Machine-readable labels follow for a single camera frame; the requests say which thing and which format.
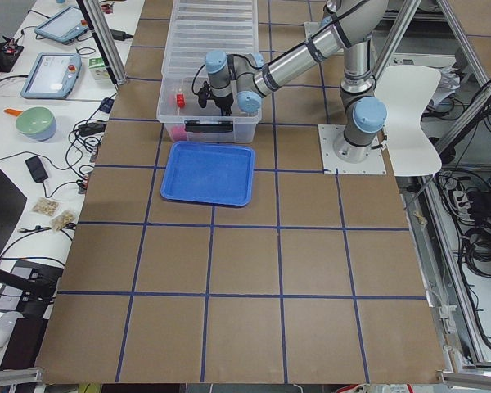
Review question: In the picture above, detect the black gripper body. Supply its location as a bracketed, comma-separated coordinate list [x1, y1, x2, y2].
[216, 96, 233, 116]

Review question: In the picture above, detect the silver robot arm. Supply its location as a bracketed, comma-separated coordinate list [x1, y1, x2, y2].
[196, 0, 388, 163]

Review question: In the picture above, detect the black box latch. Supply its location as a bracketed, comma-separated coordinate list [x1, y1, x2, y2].
[184, 120, 234, 133]

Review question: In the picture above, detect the red block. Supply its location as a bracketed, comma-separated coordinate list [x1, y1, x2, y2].
[176, 93, 186, 108]

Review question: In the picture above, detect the clear plastic storage box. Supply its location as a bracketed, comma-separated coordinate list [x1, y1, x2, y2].
[156, 78, 262, 143]

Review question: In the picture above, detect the blue plastic tray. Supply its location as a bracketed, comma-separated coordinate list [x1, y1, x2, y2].
[160, 141, 255, 206]

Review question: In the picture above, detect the clear box lid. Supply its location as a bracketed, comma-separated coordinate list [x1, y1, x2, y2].
[161, 0, 259, 79]

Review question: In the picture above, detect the pink blocks pile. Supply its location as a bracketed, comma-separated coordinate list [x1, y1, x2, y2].
[169, 125, 188, 142]

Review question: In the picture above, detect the green white carton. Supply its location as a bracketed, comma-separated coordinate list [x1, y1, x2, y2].
[88, 57, 110, 80]

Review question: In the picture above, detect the blue teach pendant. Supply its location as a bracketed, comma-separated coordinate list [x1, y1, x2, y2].
[34, 6, 88, 44]
[20, 52, 82, 100]

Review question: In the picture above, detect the white chair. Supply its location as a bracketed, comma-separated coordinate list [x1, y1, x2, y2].
[374, 65, 442, 177]

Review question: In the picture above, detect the green bowl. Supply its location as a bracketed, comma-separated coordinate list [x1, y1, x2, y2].
[16, 106, 56, 142]

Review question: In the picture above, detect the black power adapter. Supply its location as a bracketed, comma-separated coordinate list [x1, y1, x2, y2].
[25, 156, 48, 183]

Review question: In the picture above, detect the bag of nuts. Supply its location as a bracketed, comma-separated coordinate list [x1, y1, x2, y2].
[32, 197, 60, 217]
[50, 209, 76, 232]

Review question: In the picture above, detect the orange marker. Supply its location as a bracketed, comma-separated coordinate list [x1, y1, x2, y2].
[4, 108, 23, 117]

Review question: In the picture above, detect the white lamp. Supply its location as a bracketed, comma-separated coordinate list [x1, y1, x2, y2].
[0, 311, 24, 352]

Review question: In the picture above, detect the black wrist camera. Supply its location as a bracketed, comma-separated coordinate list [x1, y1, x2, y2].
[196, 81, 212, 108]

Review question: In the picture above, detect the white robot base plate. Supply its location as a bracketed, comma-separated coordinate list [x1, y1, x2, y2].
[318, 124, 386, 175]

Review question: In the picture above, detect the aluminium frame post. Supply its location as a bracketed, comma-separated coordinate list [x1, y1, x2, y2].
[77, 0, 127, 86]

